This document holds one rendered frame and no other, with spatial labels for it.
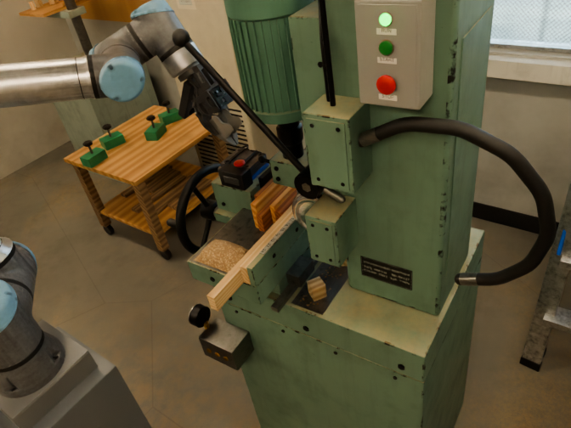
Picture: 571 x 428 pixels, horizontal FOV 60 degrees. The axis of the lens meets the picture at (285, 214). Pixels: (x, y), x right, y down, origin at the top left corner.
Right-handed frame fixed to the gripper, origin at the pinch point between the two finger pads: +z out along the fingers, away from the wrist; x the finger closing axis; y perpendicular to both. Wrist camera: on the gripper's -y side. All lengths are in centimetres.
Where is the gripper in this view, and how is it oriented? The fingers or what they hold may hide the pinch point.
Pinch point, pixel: (232, 141)
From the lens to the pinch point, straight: 128.0
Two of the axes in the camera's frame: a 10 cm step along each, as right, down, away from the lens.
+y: 6.4, -1.8, -7.5
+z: 5.4, 8.0, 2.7
